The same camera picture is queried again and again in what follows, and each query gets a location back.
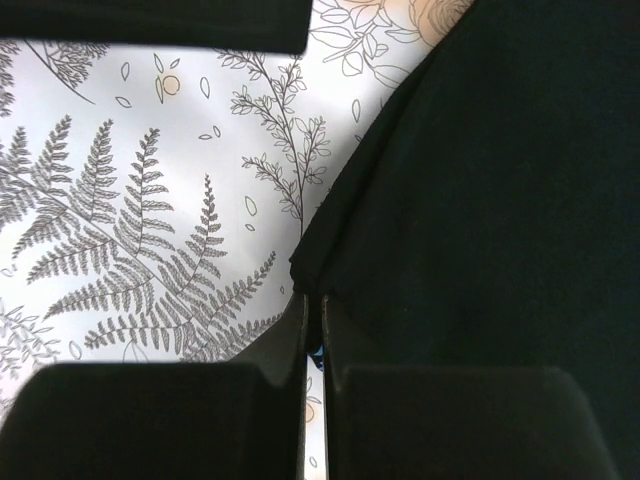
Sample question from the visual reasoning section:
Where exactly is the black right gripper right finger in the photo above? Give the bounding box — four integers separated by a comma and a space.
322, 298, 618, 479

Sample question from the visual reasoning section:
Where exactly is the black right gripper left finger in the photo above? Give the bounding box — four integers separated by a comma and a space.
1, 294, 308, 479

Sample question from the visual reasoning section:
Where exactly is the black t shirt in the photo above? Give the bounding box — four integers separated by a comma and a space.
291, 1, 639, 479

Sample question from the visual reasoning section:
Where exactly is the floral table mat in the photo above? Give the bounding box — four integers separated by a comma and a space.
1, 1, 469, 479

